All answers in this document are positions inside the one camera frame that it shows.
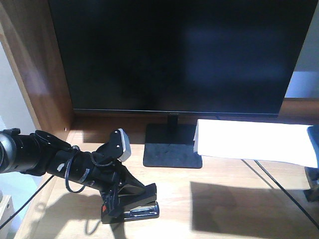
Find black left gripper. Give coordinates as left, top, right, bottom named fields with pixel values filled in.
left=46, top=129, right=145, bottom=218

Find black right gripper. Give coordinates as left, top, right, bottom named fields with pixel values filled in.
left=304, top=125, right=319, bottom=202

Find black stapler with orange tab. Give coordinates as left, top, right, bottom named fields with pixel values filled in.
left=100, top=183, right=160, bottom=225

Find white paper sheets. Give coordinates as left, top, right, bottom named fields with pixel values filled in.
left=193, top=119, right=317, bottom=168

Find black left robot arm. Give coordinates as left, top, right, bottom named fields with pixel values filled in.
left=0, top=128, right=146, bottom=218

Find wooden desk side panel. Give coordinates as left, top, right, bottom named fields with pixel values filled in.
left=0, top=0, right=74, bottom=140

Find black computer monitor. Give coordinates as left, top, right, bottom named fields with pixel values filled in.
left=49, top=0, right=318, bottom=168

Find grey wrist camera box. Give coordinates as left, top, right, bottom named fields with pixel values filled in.
left=118, top=128, right=132, bottom=162

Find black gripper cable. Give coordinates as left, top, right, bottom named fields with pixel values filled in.
left=0, top=145, right=120, bottom=229

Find black monitor cable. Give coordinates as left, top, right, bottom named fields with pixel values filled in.
left=241, top=159, right=319, bottom=230

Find wooden chair frame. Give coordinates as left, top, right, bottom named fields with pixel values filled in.
left=0, top=195, right=14, bottom=225

